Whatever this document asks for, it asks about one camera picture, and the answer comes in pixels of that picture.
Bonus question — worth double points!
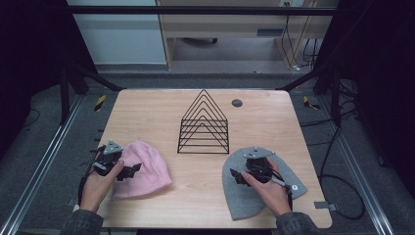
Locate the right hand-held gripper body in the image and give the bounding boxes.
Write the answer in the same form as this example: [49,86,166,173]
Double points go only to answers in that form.
[243,146,287,188]

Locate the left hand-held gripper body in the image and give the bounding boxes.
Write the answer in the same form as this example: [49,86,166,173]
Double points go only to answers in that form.
[92,140,125,177]

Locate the pink knit beanie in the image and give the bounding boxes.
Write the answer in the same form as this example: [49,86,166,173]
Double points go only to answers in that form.
[111,140,173,201]

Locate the grey knit beanie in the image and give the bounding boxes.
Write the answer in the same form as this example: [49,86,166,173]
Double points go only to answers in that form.
[221,146,308,222]

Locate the black wire rack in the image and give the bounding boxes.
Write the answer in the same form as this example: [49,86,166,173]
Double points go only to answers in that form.
[176,88,231,155]

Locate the person's right hand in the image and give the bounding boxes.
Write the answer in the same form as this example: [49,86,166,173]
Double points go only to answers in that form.
[241,158,294,218]

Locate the person's left hand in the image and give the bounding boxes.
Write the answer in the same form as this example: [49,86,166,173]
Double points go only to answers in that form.
[79,160,125,213]

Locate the yellow black tape strip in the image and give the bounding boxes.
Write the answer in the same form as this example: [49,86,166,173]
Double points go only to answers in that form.
[93,94,108,113]
[302,95,321,111]

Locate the white cabinet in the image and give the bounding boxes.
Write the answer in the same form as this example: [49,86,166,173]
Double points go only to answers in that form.
[66,0,168,66]

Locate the black curtain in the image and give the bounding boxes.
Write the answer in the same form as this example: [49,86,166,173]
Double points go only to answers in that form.
[314,0,415,200]
[0,0,99,161]

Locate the light wooden desk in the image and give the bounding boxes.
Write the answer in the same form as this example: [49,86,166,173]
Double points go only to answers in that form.
[156,0,341,71]

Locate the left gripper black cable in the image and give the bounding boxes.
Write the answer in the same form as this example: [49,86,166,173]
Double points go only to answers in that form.
[77,148,107,208]

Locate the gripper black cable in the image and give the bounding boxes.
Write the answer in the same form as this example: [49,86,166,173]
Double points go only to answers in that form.
[77,148,107,208]
[283,183,295,212]

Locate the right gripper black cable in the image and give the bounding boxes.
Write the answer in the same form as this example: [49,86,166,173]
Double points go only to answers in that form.
[283,183,295,212]

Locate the aluminium floor rail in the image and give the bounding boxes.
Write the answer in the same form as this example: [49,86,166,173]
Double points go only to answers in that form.
[0,94,86,235]
[316,94,396,235]

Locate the black floor cable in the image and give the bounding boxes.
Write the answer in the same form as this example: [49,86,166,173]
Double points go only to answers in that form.
[299,107,367,221]

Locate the black frame strut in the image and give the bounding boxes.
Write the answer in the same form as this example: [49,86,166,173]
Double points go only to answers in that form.
[58,63,127,127]
[275,63,345,127]

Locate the grey metal table bracket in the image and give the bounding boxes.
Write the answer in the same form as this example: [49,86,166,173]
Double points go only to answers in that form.
[313,201,338,212]

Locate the cables under desk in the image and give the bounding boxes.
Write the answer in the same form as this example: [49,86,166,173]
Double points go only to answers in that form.
[279,1,320,71]

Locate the black horizontal frame bar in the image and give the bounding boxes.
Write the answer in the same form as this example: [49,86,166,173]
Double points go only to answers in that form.
[66,5,339,17]

